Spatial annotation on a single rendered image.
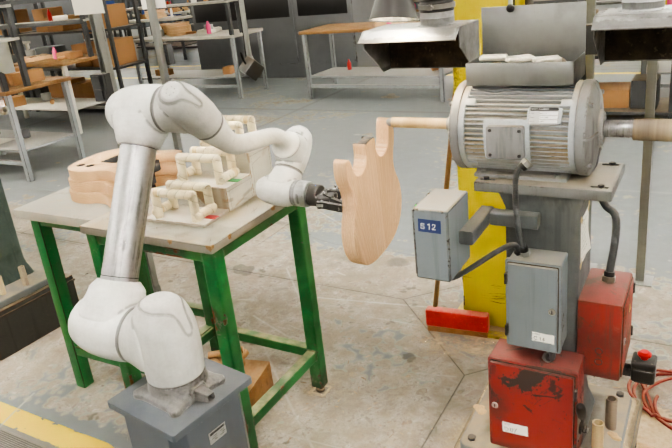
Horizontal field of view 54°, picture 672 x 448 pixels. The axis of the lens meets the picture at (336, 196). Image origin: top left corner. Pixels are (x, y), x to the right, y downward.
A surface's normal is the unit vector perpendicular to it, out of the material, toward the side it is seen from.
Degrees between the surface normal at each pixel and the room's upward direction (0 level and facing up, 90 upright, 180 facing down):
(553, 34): 90
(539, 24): 90
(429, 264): 90
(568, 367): 0
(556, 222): 90
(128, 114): 67
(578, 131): 81
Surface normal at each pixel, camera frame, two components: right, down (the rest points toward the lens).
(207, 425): 0.80, 0.13
